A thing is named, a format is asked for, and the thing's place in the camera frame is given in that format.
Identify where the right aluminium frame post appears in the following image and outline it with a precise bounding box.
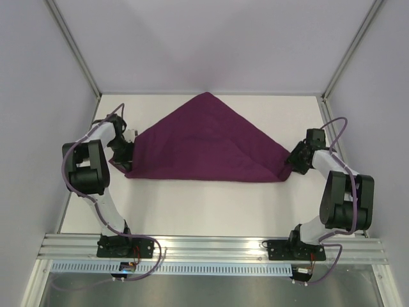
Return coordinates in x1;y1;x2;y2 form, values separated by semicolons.
321;0;386;102

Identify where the aluminium frame post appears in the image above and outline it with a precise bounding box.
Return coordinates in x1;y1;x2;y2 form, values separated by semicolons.
42;0;102;98
321;0;386;102

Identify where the purple surgical drape cloth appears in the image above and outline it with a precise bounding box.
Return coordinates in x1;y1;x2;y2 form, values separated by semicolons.
125;92;291;183

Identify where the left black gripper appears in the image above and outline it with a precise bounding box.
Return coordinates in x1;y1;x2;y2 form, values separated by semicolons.
107;137;134;172

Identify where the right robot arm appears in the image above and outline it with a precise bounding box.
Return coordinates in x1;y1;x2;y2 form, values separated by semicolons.
287;129;375;259

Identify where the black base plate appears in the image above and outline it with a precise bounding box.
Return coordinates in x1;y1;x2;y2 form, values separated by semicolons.
96;236;154;259
261;240;327;262

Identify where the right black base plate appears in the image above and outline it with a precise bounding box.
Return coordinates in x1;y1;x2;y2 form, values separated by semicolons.
261;240;327;262

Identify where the white slotted cable duct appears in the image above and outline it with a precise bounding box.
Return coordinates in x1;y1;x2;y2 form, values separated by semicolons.
50;260;293;277

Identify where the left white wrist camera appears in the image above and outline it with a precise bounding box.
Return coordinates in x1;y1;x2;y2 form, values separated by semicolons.
123;129;138;143

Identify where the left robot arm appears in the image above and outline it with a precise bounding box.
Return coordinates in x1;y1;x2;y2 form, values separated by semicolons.
61;114;134;256

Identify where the aluminium mounting rail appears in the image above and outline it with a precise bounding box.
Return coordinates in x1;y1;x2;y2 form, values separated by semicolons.
36;233;388;265

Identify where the left aluminium frame post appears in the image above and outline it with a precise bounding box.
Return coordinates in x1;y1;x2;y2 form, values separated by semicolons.
42;0;102;98

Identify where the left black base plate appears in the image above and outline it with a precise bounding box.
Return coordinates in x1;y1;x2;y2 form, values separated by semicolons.
96;236;154;259

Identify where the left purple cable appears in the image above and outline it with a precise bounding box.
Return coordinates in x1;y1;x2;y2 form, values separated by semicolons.
62;102;165;283

